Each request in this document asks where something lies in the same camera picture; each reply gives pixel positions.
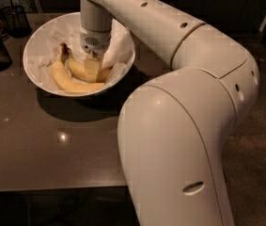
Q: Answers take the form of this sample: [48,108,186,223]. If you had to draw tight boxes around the white bowl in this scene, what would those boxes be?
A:
[23,11,136,98]

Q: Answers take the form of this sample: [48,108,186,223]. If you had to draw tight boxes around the yellow banana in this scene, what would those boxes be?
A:
[68,49,111,83]
[51,43,103,94]

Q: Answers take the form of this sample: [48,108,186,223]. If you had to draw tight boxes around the dark cabinet fronts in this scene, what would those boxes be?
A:
[39,0,266,33]

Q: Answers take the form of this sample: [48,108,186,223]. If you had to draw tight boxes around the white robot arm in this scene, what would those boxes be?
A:
[87,0,259,226]

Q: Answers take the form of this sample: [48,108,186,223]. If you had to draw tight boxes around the white paper liner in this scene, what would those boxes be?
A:
[27,18,133,91]

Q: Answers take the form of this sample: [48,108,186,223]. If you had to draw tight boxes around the black mesh pen cup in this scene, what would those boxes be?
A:
[1,0,32,38]

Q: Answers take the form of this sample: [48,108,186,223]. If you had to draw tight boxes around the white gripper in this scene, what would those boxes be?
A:
[80,25,112,83]

